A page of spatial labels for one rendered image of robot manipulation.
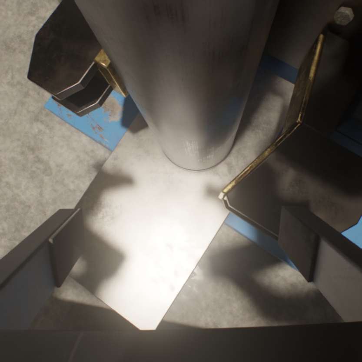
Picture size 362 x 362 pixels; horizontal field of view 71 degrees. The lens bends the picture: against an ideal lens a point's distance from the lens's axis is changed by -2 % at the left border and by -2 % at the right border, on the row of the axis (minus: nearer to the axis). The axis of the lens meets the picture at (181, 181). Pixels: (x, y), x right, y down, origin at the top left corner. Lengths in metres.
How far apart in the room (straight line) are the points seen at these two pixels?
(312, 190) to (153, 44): 0.29
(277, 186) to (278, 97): 0.51
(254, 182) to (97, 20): 0.28
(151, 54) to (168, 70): 0.03
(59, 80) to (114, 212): 0.43
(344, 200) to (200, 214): 0.43
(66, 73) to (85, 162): 0.57
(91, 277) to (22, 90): 0.81
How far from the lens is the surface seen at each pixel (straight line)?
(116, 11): 0.23
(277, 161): 0.40
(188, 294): 0.94
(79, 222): 0.16
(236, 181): 0.39
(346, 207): 0.43
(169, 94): 0.32
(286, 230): 0.17
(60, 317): 1.09
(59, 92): 0.50
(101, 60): 0.48
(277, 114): 0.85
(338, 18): 0.49
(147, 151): 0.81
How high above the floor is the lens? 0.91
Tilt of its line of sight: 79 degrees down
